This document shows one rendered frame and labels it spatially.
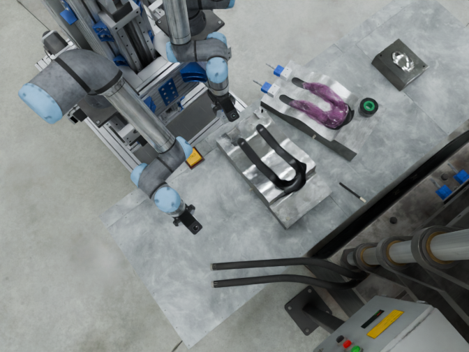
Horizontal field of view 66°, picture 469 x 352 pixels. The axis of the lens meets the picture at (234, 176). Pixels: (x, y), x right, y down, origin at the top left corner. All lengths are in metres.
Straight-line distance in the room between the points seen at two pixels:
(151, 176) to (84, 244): 1.50
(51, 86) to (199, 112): 1.51
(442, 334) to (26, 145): 2.71
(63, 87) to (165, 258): 0.89
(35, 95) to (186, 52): 0.56
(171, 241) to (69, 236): 1.17
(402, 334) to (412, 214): 0.87
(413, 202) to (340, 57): 0.78
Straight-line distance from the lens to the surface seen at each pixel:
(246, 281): 1.56
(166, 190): 1.16
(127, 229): 1.70
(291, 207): 1.58
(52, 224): 2.76
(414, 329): 1.03
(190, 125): 2.41
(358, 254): 1.43
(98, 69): 1.07
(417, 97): 1.98
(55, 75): 1.06
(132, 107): 1.12
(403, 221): 1.78
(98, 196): 2.66
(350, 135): 1.67
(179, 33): 1.34
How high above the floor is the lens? 2.41
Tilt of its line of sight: 75 degrees down
